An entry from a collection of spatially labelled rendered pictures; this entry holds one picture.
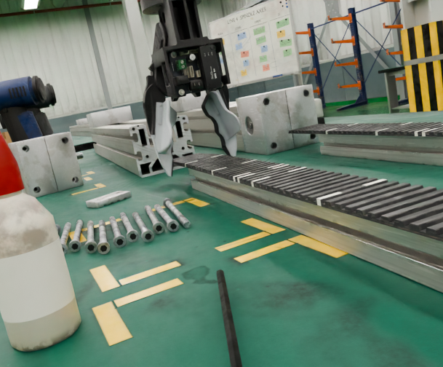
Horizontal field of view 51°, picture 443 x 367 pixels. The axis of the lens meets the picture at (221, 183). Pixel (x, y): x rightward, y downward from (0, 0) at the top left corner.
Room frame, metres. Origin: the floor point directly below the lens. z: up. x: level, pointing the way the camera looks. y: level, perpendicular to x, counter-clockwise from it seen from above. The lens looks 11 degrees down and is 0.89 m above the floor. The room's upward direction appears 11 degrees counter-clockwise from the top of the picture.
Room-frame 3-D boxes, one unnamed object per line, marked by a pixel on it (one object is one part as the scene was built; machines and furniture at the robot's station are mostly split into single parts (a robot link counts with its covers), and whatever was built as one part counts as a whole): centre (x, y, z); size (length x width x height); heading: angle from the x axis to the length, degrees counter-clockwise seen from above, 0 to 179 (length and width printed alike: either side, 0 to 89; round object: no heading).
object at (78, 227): (0.44, 0.15, 0.78); 0.11 x 0.01 x 0.01; 13
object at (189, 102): (1.21, 0.03, 0.87); 0.16 x 0.11 x 0.07; 18
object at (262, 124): (0.80, -0.13, 0.83); 0.12 x 0.09 x 0.10; 108
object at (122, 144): (1.15, 0.21, 0.82); 0.80 x 0.10 x 0.09; 18
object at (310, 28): (10.85, -3.33, 1.10); 3.30 x 0.90 x 2.20; 23
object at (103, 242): (0.42, 0.12, 0.78); 0.11 x 0.01 x 0.01; 13
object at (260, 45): (6.78, -0.82, 0.97); 1.51 x 0.50 x 1.95; 43
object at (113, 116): (1.39, 0.29, 0.87); 0.16 x 0.11 x 0.07; 18
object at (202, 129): (1.21, 0.03, 0.82); 0.80 x 0.10 x 0.09; 18
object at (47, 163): (0.84, 0.29, 0.83); 0.11 x 0.10 x 0.10; 120
